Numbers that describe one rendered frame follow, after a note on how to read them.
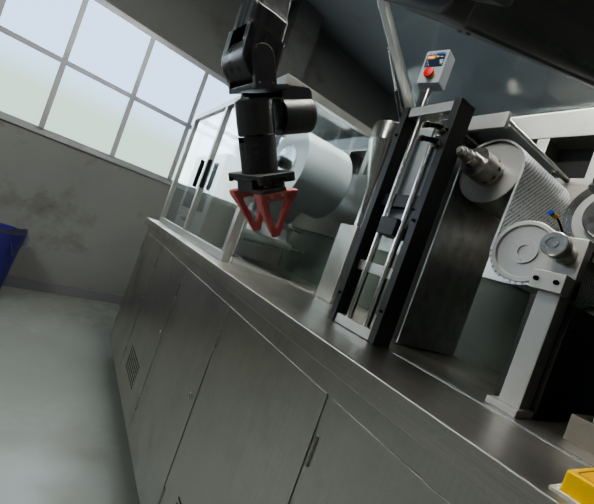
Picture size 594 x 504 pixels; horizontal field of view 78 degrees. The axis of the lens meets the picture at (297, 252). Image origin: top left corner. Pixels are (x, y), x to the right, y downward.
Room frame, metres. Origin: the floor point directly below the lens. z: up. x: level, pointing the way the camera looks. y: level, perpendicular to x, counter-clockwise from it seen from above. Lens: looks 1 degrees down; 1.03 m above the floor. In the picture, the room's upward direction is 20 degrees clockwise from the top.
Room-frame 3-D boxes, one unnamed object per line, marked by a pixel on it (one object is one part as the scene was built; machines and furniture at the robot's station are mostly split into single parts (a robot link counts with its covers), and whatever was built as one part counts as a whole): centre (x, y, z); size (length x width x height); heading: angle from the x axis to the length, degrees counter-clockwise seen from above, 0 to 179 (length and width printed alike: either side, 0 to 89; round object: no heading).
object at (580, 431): (0.61, -0.61, 0.92); 0.28 x 0.04 x 0.04; 123
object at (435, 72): (1.07, -0.20, 1.66); 0.07 x 0.07 x 0.10; 49
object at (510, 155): (0.88, -0.45, 1.33); 0.25 x 0.14 x 0.14; 123
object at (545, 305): (0.60, -0.42, 1.05); 0.06 x 0.05 x 0.31; 123
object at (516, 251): (0.76, -0.51, 1.17); 0.26 x 0.12 x 0.12; 123
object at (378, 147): (1.26, -0.17, 1.18); 0.14 x 0.14 x 0.57
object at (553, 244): (0.58, -0.38, 1.18); 0.04 x 0.02 x 0.04; 33
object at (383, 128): (1.26, -0.17, 1.50); 0.14 x 0.14 x 0.06
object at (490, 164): (0.79, -0.31, 1.33); 0.06 x 0.06 x 0.06; 33
